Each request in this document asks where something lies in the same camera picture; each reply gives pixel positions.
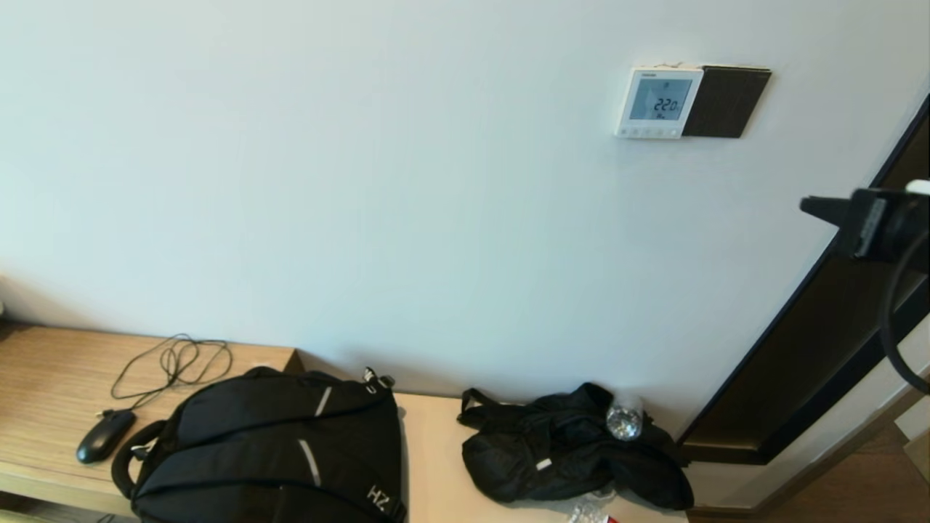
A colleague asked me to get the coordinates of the clear plastic water bottle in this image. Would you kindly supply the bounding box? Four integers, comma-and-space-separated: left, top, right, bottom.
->
604, 396, 645, 442

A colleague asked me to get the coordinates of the crumpled clear plastic wrapper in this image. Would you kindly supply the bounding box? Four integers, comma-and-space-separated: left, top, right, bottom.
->
565, 494, 620, 523

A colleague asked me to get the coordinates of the black computer mouse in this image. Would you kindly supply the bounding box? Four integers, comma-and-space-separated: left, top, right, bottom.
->
76, 410, 137, 466

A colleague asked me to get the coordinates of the dark brown wall switch plate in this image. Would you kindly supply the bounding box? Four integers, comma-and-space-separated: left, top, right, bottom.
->
682, 65, 772, 139

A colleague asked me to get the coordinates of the black backpack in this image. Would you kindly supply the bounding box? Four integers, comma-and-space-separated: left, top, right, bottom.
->
110, 367, 408, 523

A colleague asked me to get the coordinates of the crumpled black fabric bag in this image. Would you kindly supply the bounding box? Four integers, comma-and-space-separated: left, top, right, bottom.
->
456, 383, 695, 511

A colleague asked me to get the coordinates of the wooden desk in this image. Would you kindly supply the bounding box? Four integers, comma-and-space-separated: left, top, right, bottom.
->
0, 323, 303, 519

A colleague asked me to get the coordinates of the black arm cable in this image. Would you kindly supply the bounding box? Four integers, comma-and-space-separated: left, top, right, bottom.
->
878, 227, 930, 397

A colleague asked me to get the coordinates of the white wall thermostat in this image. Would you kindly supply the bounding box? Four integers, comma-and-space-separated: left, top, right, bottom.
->
615, 68, 705, 140

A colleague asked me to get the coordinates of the thin black mouse cable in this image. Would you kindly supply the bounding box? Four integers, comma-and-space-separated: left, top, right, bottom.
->
109, 333, 233, 419

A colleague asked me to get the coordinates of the dark brown door frame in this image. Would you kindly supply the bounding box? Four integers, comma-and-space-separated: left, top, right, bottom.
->
676, 91, 930, 466

